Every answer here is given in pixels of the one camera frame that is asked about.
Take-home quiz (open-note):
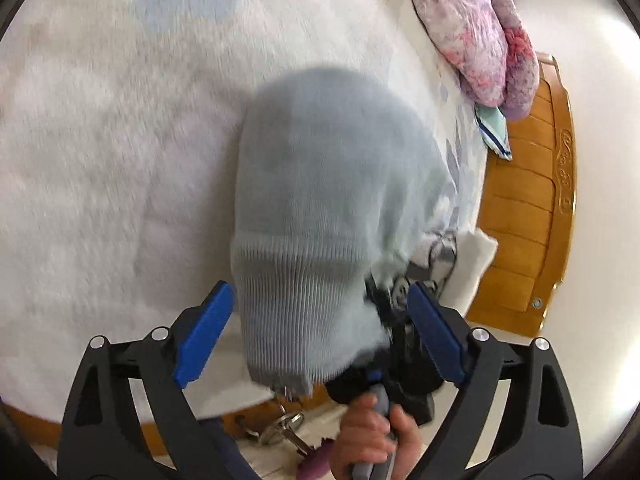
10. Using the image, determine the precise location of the purple floral duvet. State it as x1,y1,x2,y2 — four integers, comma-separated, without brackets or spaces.
412,0,539,122

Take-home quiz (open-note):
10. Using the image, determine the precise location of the person right hand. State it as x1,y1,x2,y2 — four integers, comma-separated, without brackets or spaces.
330,393,423,479

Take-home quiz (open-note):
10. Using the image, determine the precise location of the teal striped pillow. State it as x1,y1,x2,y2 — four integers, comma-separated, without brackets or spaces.
474,103,512,160

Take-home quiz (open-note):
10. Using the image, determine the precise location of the metal key ring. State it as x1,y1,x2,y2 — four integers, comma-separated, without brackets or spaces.
257,386,314,456

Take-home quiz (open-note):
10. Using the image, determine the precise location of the white folded garment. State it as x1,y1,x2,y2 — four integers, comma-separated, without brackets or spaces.
439,229,498,318

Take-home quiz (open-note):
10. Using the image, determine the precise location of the grey zip hoodie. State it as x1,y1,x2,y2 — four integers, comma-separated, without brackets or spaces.
231,67,456,394

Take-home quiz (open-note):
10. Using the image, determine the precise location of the wooden headboard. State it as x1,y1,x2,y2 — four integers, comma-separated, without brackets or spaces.
466,53,577,337

